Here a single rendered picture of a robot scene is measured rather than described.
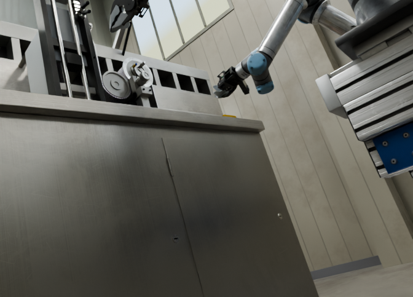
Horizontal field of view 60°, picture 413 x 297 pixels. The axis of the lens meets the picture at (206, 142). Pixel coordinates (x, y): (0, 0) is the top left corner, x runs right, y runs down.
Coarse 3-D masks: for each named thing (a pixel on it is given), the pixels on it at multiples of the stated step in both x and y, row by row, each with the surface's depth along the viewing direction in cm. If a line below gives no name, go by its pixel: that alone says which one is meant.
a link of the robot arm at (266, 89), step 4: (268, 76) 145; (264, 80) 145; (268, 80) 148; (256, 84) 150; (260, 84) 149; (264, 84) 148; (268, 84) 148; (272, 84) 149; (256, 88) 151; (260, 88) 149; (264, 88) 148; (268, 88) 149; (272, 88) 150; (260, 92) 151; (264, 92) 152; (268, 92) 153
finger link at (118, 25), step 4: (120, 16) 123; (124, 16) 123; (120, 20) 123; (116, 24) 124; (120, 24) 124; (128, 24) 128; (112, 28) 125; (116, 28) 125; (120, 28) 126; (124, 28) 128; (112, 32) 126
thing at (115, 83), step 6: (108, 72) 138; (114, 72) 140; (102, 78) 135; (108, 78) 138; (114, 78) 140; (120, 78) 142; (108, 84) 136; (114, 84) 138; (120, 84) 140; (126, 84) 143; (108, 90) 134; (114, 90) 137; (120, 90) 139; (126, 90) 141; (120, 96) 137; (126, 96) 139
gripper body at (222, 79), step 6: (222, 72) 167; (228, 72) 162; (234, 72) 161; (222, 78) 166; (228, 78) 164; (234, 78) 164; (240, 78) 161; (222, 84) 166; (228, 84) 165; (234, 84) 167; (228, 90) 169; (234, 90) 169
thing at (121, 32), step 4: (124, 12) 190; (128, 28) 193; (120, 32) 193; (124, 32) 195; (128, 32) 193; (120, 36) 195; (128, 36) 195; (116, 40) 195; (120, 40) 196; (116, 44) 196; (124, 44) 195; (116, 48) 197; (124, 48) 196; (124, 52) 196
